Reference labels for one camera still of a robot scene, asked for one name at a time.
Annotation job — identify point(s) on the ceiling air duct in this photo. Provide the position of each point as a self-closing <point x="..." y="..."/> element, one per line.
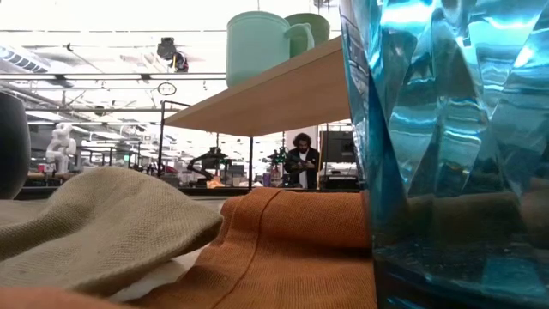
<point x="21" y="60"/>

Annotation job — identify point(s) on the teal faceted plastic tumbler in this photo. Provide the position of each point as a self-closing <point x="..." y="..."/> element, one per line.
<point x="450" y="150"/>

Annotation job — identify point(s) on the wooden shelf with black frame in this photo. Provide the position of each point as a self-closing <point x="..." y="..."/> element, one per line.
<point x="279" y="94"/>

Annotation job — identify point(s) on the beige cloth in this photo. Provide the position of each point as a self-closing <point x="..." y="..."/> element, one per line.
<point x="107" y="214"/>

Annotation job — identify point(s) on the orange cloth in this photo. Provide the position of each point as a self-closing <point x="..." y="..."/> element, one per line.
<point x="291" y="240"/>

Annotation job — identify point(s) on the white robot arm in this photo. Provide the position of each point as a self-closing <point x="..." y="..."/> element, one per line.
<point x="60" y="148"/>

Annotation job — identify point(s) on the black mug with yellow inside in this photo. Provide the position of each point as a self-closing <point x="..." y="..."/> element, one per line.
<point x="13" y="146"/>

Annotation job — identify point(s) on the sage green cup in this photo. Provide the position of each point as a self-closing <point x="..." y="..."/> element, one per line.
<point x="317" y="28"/>

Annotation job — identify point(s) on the ceiling light strip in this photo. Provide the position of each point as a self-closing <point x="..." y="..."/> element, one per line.
<point x="107" y="77"/>

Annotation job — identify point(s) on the black background robot arm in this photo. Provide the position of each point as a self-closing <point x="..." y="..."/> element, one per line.
<point x="210" y="161"/>

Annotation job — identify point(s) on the light turquoise mug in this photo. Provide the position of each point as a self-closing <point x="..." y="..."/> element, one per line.
<point x="253" y="47"/>

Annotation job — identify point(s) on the person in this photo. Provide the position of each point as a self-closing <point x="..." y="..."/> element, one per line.
<point x="303" y="167"/>

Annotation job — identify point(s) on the black monitor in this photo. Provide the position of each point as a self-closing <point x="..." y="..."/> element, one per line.
<point x="339" y="146"/>

